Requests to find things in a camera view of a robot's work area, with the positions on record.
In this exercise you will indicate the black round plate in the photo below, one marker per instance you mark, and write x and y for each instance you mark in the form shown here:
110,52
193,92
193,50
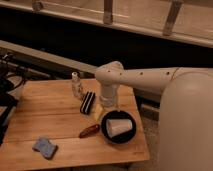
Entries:
124,137

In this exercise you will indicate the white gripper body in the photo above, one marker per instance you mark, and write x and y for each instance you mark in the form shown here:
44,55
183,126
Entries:
109,95

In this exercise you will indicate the black equipment with cables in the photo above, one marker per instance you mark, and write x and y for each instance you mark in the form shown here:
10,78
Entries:
8,83

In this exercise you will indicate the white paper cup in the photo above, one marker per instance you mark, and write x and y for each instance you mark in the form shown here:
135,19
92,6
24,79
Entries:
118,126

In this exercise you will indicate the clear plastic bottle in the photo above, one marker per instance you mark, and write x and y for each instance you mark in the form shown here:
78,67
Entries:
77,87

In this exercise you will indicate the blue sponge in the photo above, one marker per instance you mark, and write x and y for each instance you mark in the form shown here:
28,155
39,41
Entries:
45,147

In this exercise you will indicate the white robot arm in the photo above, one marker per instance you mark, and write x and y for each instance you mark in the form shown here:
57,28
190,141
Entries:
185,114

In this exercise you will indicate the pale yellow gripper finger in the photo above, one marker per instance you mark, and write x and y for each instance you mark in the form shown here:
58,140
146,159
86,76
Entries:
98,112

